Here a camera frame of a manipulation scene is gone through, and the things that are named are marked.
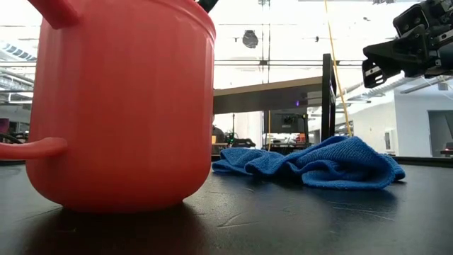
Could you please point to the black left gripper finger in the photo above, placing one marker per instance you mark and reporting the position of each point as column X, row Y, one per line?
column 208, row 4

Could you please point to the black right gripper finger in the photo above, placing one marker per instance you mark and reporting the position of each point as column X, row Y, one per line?
column 400, row 53
column 373, row 76

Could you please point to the red plastic mug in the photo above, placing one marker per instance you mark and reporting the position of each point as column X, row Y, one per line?
column 124, row 106

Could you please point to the wooden shelf with black legs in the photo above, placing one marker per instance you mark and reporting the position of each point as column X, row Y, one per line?
column 265, row 93

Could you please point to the blue microfibre cloth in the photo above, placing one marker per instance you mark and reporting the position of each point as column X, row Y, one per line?
column 336, row 166

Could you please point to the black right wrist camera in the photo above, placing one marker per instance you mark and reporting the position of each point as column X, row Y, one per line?
column 410, row 19

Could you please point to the white wall dispenser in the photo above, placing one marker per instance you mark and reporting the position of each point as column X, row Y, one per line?
column 389, row 141

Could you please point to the black table frame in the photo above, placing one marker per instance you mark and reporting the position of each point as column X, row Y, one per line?
column 424, row 161

